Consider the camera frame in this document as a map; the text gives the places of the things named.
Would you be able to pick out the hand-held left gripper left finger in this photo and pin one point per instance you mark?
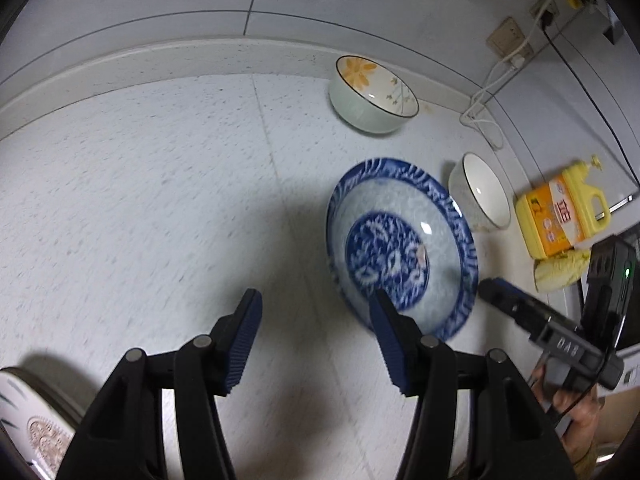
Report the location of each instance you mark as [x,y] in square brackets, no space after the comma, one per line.
[245,340]

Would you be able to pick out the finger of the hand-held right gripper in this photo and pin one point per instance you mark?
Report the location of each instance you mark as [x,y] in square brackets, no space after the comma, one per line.
[505,306]
[510,288]

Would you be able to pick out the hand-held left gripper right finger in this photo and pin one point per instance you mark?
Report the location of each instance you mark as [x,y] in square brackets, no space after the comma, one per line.
[387,340]

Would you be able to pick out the plain white bowl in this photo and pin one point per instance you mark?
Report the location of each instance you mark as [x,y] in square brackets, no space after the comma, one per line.
[485,190]

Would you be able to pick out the blue patterned bowl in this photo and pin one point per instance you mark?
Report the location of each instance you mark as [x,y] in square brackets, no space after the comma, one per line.
[400,220]

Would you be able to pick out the striped plate with pink pattern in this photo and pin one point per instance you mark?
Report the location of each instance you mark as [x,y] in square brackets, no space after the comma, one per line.
[30,425]

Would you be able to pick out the orange flower bowl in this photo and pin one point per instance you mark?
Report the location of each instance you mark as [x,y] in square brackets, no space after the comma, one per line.
[360,105]

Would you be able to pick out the person's right hand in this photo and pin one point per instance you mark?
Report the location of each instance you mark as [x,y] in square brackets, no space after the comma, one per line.
[582,425]

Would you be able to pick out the yellow-green sponge cloth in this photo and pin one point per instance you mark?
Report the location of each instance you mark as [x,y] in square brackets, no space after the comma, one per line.
[557,270]

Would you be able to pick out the yellow detergent bottle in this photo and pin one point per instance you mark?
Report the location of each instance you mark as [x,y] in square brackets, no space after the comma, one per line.
[555,220]

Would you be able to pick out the beige wall socket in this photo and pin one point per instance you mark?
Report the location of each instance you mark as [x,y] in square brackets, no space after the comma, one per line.
[507,37]

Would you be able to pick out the white wall socket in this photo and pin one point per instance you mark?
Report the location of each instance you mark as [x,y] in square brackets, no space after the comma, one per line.
[542,10]

